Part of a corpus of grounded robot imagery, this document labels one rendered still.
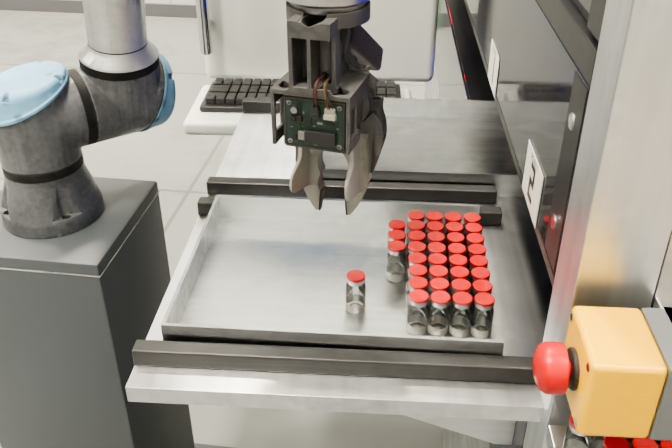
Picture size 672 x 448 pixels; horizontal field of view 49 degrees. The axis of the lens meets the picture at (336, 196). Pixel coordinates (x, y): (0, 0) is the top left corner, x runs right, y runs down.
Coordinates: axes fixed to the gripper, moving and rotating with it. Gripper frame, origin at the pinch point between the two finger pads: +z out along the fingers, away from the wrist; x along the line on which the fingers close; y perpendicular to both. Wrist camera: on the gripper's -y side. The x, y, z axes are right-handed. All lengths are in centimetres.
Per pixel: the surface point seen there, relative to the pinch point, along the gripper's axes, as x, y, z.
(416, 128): -2, -48, 14
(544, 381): 21.9, 16.7, 3.1
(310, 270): -5.1, -6.0, 14.5
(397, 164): -1.6, -35.2, 14.3
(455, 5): -9, -130, 16
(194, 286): -16.8, 1.0, 14.5
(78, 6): -286, -340, 96
